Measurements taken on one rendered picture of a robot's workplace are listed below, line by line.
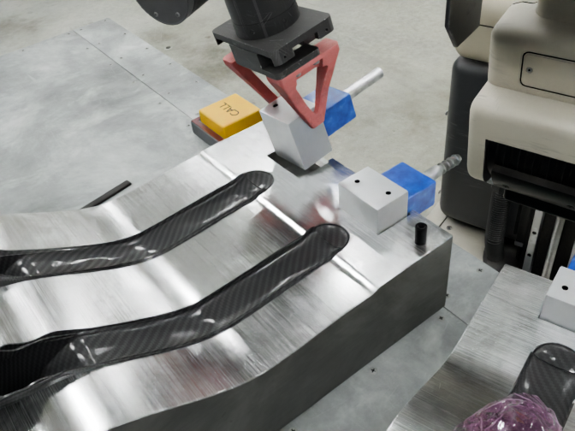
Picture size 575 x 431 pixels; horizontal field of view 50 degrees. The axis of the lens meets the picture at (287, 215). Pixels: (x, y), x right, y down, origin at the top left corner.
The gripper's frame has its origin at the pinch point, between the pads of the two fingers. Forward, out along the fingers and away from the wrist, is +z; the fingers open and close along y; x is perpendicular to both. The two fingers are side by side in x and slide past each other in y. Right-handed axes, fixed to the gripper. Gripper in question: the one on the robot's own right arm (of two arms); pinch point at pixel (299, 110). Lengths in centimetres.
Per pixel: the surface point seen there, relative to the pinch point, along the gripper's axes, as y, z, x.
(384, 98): -121, 97, 101
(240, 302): 10.7, 4.9, -16.4
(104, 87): -46.7, 6.8, -5.8
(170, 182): -6.2, 2.4, -12.9
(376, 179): 10.5, 3.6, -0.5
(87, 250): -1.0, 0.1, -23.2
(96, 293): 5.5, -0.4, -24.7
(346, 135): -113, 93, 74
